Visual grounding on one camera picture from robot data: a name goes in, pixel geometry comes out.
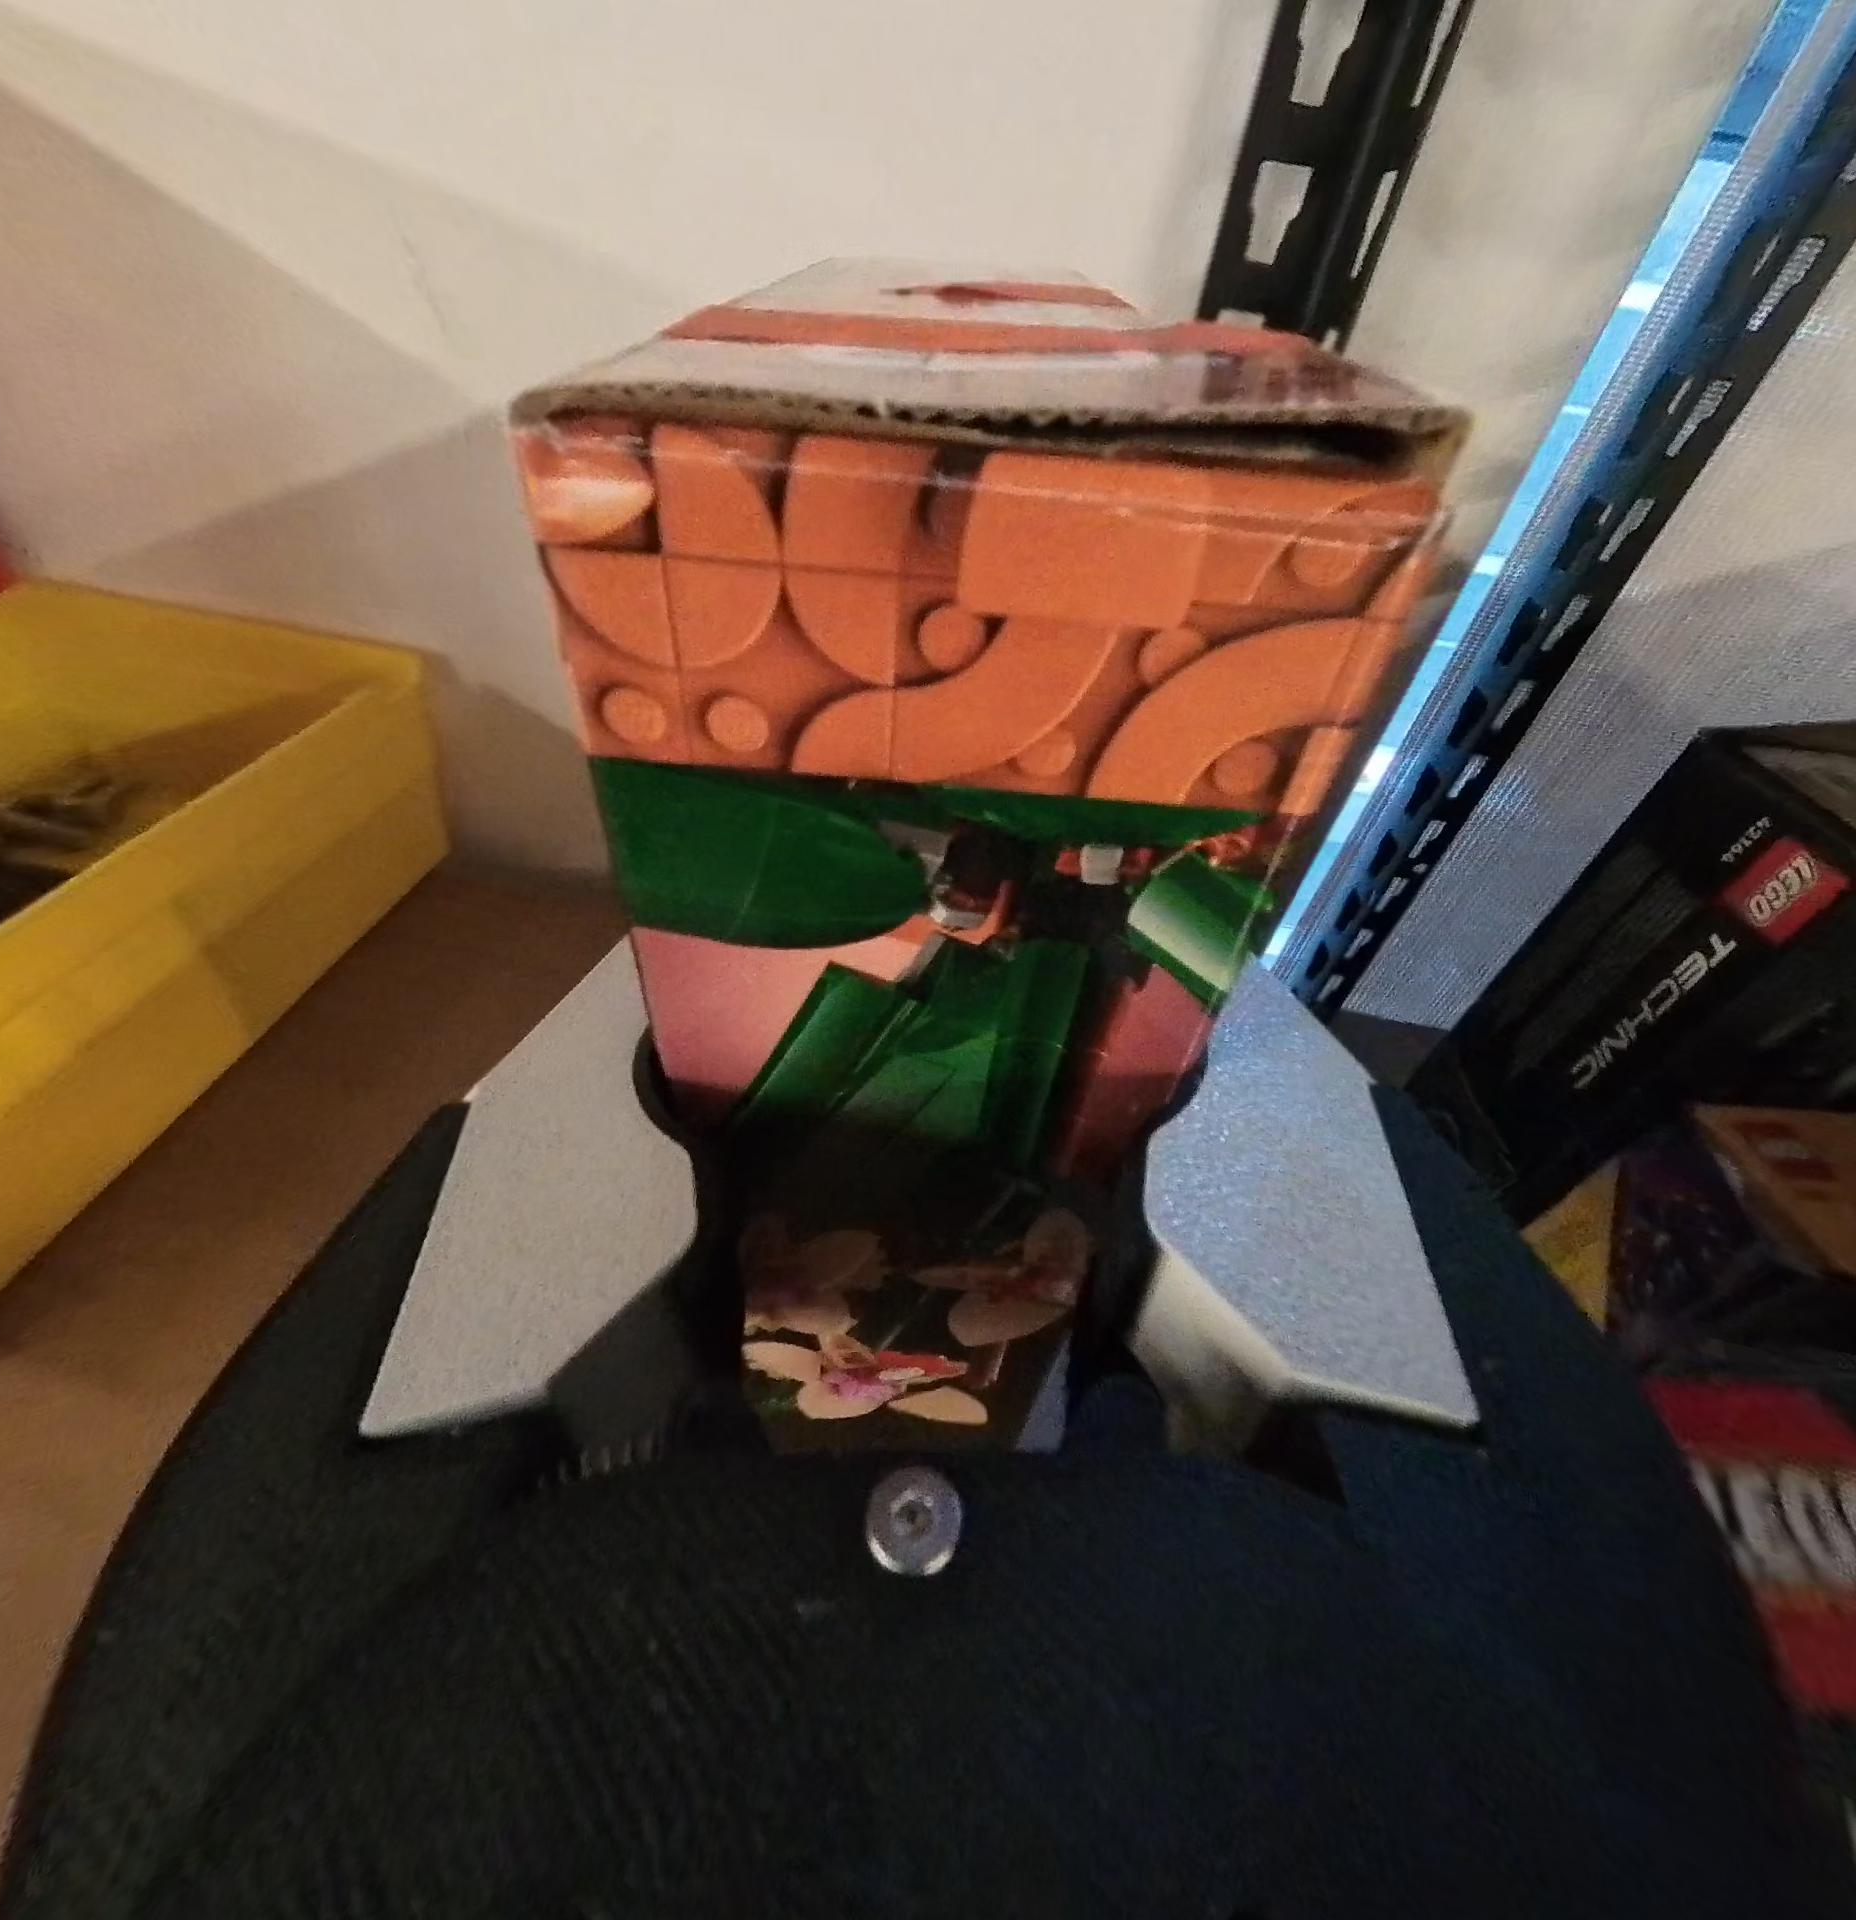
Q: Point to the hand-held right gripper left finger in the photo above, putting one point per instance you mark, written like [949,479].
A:
[539,1261]

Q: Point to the red lego box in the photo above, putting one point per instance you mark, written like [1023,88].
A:
[1799,1531]

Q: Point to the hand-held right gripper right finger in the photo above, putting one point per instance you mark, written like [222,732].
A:
[1289,1230]

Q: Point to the black lego box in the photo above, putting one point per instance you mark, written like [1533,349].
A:
[1621,991]

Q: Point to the yellow storage bin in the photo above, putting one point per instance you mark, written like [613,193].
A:
[238,901]

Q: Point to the orchid lego box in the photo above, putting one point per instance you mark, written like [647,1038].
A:
[942,600]

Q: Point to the pile of grey parts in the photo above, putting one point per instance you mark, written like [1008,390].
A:
[45,840]

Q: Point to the brown purple lego box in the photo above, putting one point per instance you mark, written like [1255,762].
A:
[1768,1202]

